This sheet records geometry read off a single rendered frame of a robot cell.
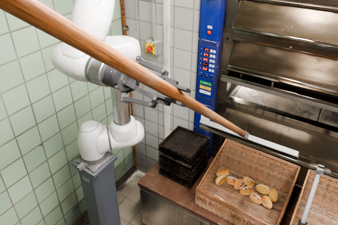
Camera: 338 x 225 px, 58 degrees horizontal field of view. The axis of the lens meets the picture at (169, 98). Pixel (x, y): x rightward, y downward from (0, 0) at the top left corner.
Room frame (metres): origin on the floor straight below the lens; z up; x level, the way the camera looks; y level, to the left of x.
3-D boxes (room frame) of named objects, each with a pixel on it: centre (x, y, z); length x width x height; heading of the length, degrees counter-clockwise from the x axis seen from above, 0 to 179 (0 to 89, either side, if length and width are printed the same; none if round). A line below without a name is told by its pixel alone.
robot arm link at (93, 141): (1.42, 0.46, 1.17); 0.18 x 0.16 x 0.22; 106
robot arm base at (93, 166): (1.40, 0.48, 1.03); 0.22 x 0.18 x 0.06; 146
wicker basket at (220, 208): (1.46, -0.54, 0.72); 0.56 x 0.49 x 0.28; 57
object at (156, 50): (2.13, 0.12, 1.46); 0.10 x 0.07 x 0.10; 58
